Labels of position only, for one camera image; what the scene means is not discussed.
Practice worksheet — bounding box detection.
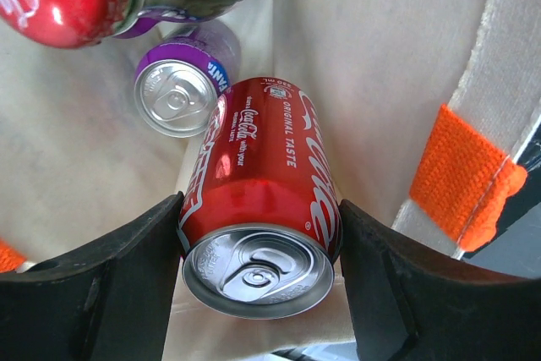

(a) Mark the purple Fanta can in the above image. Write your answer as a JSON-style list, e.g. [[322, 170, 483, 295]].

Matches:
[[112, 8, 224, 39], [134, 19, 242, 138]]

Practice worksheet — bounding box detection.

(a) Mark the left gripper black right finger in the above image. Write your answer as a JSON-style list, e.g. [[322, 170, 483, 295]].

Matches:
[[339, 200, 540, 360]]

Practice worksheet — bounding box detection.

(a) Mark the red Coke can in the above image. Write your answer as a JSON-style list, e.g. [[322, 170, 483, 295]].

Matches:
[[178, 77, 343, 319]]

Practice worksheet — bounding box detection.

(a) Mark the canvas bag with orange handles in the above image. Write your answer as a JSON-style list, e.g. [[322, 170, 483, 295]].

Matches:
[[1, 0, 540, 360]]

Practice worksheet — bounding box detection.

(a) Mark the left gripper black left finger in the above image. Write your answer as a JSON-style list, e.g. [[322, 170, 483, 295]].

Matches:
[[1, 194, 183, 360]]

